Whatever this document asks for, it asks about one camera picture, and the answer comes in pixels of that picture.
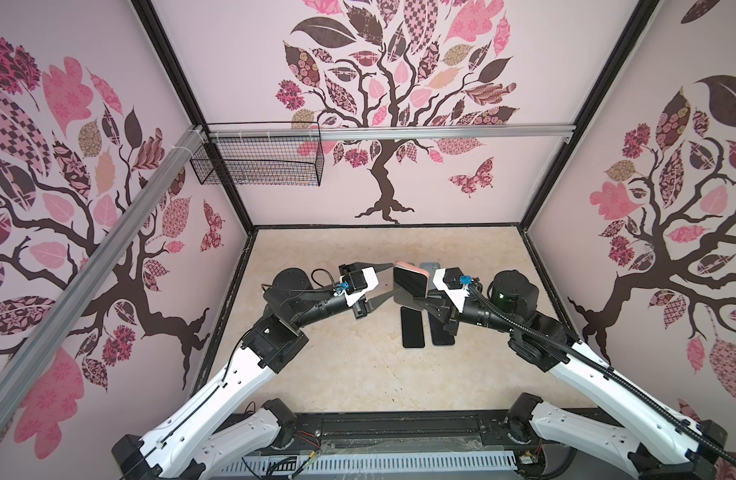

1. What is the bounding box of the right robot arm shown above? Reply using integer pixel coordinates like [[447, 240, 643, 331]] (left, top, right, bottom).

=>
[[393, 268, 727, 479]]

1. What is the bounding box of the black wire basket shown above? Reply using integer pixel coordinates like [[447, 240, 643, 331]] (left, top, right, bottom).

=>
[[190, 120, 325, 187]]

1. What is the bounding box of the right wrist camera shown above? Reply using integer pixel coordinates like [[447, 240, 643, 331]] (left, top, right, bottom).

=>
[[432, 267, 472, 313]]

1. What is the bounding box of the light blue phone case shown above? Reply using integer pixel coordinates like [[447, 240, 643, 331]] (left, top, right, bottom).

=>
[[420, 262, 441, 271]]

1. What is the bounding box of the white slotted cable duct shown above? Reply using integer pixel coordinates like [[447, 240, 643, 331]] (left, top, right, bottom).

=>
[[214, 451, 517, 479]]

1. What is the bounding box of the pink phone case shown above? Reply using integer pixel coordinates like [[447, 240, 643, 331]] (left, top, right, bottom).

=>
[[393, 260, 432, 307]]

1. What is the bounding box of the black smartphone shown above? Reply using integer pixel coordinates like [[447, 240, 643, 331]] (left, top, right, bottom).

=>
[[428, 314, 455, 346]]

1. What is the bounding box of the back aluminium rail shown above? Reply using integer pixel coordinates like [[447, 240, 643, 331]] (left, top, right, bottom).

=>
[[209, 123, 576, 141]]

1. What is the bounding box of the aluminium rail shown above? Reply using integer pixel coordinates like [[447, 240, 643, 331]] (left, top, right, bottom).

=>
[[209, 123, 576, 141], [0, 125, 205, 433]]

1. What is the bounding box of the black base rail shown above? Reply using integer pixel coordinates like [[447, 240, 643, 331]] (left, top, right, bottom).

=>
[[223, 407, 663, 480]]

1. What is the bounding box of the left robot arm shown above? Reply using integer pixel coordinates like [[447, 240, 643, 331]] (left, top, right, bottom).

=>
[[112, 262, 393, 479]]

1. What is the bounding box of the right black corrugated cable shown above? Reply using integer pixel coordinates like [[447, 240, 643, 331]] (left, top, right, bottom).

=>
[[463, 281, 736, 478]]

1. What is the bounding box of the left aluminium rail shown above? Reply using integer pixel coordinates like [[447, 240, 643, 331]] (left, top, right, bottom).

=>
[[0, 125, 205, 433]]

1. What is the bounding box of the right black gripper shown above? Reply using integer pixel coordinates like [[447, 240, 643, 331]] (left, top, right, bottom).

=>
[[413, 287, 518, 337]]

